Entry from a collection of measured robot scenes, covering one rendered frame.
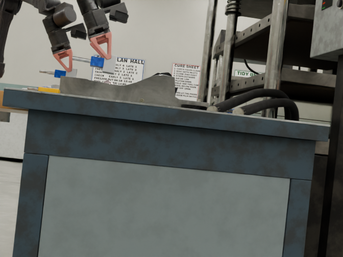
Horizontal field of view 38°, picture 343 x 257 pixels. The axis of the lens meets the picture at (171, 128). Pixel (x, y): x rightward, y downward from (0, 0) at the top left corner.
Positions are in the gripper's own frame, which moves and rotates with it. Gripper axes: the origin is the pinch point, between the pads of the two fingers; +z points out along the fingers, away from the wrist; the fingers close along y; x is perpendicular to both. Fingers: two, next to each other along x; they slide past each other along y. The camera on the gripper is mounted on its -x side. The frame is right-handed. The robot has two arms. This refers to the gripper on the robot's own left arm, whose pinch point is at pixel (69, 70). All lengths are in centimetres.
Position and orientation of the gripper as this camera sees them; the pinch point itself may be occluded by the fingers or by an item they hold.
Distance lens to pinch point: 186.9
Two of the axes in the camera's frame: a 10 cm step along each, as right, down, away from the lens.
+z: 3.4, 9.4, 1.0
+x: -9.3, 3.5, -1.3
